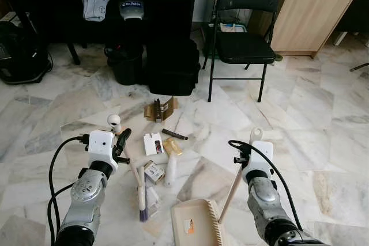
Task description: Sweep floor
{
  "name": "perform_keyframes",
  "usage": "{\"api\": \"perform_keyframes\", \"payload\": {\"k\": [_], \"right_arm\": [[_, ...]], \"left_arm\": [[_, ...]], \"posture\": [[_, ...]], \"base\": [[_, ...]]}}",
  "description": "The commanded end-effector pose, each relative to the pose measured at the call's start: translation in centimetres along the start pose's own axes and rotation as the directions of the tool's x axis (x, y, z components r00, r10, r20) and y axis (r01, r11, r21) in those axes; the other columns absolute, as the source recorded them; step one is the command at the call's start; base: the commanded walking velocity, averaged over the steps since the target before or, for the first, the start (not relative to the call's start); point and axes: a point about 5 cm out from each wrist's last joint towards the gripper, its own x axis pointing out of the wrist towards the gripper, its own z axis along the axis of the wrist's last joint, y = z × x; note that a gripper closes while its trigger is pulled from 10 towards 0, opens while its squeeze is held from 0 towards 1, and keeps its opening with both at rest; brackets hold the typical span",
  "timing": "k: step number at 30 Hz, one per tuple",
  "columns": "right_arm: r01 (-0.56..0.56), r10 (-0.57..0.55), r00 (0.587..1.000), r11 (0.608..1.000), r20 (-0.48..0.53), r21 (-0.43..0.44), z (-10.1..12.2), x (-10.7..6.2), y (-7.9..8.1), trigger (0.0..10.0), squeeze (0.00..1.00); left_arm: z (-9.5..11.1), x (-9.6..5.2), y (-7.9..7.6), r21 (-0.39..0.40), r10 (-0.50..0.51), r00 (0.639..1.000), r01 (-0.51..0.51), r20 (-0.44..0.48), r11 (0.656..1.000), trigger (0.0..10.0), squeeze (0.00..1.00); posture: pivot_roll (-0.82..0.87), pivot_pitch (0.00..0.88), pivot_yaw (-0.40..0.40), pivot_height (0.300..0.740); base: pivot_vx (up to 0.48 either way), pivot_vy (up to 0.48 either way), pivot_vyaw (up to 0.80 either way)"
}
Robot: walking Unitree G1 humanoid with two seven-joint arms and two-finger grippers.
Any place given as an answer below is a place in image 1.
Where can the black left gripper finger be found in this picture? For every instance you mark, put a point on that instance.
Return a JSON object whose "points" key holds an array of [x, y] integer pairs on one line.
{"points": [[125, 137]]}

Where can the beige hand broom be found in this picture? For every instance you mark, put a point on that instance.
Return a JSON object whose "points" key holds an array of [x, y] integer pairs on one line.
{"points": [[142, 191]]}

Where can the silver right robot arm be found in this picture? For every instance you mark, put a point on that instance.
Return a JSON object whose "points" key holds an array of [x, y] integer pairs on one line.
{"points": [[268, 200]]}

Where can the small white box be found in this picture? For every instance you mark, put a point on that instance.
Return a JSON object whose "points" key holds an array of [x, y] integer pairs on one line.
{"points": [[153, 143]]}

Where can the small brown printed box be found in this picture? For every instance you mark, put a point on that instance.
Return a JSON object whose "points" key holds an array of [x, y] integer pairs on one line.
{"points": [[154, 171]]}

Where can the brown cardboard with black comb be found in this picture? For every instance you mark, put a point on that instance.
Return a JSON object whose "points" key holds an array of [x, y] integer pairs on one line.
{"points": [[160, 109]]}

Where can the gold brown packet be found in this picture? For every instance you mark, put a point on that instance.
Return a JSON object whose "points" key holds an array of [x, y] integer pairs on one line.
{"points": [[173, 146]]}

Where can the black marker pen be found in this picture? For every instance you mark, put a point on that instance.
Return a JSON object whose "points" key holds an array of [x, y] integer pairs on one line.
{"points": [[174, 135]]}

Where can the white plastic tube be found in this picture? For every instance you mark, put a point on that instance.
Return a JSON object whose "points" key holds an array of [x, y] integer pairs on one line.
{"points": [[171, 169]]}

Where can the clear plastic packet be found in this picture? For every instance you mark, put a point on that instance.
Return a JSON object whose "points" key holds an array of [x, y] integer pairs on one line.
{"points": [[154, 197]]}

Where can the black bucket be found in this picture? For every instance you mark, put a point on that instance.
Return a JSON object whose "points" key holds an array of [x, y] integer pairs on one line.
{"points": [[125, 64]]}

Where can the black folding chair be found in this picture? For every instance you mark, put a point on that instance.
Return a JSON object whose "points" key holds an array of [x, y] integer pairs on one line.
{"points": [[245, 47]]}

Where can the grey cap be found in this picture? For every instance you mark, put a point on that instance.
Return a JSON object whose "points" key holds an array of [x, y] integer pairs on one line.
{"points": [[131, 10]]}

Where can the black table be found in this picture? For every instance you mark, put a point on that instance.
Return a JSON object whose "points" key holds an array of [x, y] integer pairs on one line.
{"points": [[167, 15]]}

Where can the black metal stand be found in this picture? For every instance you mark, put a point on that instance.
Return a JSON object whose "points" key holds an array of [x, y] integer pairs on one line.
{"points": [[360, 66]]}

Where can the white teal bag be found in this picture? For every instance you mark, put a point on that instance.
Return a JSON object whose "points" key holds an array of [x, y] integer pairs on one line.
{"points": [[233, 27]]}

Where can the grey white cloth bag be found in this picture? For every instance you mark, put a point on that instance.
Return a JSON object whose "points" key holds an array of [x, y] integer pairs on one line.
{"points": [[95, 7]]}

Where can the light wooden cabinet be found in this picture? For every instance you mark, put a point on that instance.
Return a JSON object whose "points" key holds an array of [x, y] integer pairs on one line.
{"points": [[311, 15]]}

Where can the black side desk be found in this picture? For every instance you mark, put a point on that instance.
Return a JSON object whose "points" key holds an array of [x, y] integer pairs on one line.
{"points": [[351, 12]]}

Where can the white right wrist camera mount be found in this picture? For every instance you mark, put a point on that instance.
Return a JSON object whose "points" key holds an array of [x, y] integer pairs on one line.
{"points": [[262, 154]]}

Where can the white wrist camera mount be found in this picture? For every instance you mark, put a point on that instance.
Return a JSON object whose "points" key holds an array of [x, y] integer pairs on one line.
{"points": [[262, 154], [101, 148]]}

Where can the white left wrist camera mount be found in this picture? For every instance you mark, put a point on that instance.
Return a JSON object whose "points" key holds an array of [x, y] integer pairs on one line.
{"points": [[101, 148]]}

